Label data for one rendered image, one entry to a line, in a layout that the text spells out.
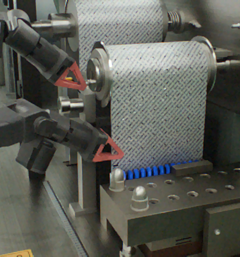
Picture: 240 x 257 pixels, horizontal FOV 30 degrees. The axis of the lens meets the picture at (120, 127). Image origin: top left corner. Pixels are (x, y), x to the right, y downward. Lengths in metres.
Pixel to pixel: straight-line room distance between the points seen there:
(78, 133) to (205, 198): 0.29
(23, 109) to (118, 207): 0.26
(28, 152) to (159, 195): 0.28
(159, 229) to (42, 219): 0.34
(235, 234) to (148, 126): 0.30
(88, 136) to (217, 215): 0.31
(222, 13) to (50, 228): 0.66
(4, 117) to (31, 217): 0.37
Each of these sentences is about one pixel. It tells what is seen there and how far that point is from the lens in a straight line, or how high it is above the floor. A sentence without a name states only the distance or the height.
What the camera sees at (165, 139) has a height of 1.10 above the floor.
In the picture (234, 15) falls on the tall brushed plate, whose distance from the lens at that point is 1.13.
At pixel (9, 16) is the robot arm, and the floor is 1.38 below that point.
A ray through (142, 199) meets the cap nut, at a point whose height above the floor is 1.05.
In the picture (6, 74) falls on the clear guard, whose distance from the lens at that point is 1.97.
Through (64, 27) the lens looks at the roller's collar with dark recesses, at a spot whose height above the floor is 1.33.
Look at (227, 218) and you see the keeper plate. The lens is 0.94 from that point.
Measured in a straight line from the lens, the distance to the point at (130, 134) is 1.02.
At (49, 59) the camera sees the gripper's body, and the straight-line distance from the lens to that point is 0.95.
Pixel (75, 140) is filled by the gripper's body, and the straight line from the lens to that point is 0.95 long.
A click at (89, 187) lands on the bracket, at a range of 1.12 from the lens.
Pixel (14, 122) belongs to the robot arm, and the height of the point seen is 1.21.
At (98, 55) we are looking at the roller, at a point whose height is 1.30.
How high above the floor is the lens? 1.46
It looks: 18 degrees down
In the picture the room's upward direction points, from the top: straight up
